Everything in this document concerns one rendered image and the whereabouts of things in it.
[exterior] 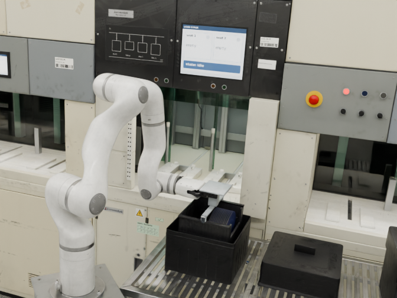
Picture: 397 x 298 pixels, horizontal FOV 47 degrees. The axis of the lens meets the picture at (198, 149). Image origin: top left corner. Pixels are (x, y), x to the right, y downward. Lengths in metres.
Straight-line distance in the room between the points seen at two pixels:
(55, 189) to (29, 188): 1.06
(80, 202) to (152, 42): 0.89
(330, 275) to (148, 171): 0.77
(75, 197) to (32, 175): 1.11
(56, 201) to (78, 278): 0.28
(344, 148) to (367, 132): 0.50
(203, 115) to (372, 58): 1.39
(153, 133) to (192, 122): 1.32
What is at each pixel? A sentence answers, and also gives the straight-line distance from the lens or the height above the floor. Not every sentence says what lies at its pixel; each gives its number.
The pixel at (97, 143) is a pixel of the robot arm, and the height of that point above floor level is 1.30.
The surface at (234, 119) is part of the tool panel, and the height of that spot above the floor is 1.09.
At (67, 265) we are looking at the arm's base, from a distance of 1.67.
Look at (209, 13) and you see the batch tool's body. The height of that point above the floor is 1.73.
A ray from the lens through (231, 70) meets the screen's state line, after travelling 2.01.
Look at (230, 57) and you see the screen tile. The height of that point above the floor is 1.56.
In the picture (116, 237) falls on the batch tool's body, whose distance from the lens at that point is 2.47.
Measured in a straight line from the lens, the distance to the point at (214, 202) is 1.82.
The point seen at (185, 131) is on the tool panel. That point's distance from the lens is 3.08.
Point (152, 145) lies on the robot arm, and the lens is 1.78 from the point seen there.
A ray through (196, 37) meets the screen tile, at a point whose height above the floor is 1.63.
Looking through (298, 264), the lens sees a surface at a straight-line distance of 1.81.
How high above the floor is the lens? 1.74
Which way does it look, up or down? 17 degrees down
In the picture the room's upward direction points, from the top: 4 degrees clockwise
